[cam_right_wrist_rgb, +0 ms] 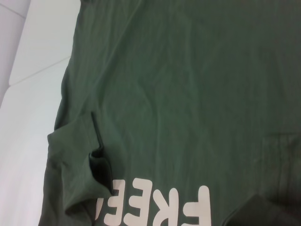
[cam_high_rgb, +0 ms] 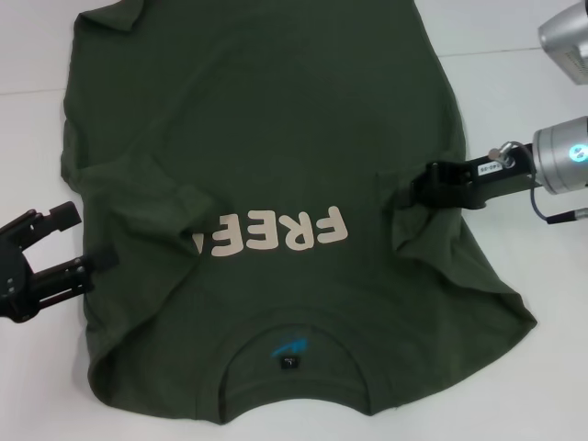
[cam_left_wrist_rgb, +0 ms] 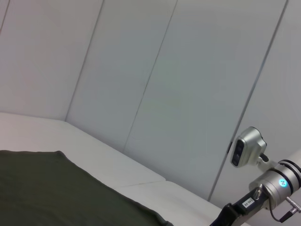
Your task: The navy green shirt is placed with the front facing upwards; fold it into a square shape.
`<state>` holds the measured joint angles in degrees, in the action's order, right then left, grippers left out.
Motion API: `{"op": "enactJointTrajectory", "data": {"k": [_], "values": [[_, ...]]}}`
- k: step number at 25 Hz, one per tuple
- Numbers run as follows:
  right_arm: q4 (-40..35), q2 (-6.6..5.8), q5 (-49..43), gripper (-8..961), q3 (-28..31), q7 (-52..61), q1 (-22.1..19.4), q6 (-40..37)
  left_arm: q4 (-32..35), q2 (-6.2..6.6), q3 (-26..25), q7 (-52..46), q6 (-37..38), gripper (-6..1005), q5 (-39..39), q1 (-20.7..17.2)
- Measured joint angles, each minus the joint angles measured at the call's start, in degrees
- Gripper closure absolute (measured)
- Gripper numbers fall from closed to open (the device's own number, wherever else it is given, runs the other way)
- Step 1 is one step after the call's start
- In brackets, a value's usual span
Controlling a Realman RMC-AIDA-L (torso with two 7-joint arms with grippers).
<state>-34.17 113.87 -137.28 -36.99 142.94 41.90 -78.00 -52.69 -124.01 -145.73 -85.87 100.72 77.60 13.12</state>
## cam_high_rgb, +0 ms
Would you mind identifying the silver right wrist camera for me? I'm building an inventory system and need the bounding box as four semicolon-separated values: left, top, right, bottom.
537;0;588;86

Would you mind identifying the dark green printed t-shirt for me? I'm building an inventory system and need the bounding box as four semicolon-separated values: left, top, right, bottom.
59;0;538;414

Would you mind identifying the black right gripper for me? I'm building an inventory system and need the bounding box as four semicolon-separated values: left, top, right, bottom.
394;144;537;211

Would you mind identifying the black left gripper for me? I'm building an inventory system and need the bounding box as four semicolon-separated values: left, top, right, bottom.
0;201;121;325

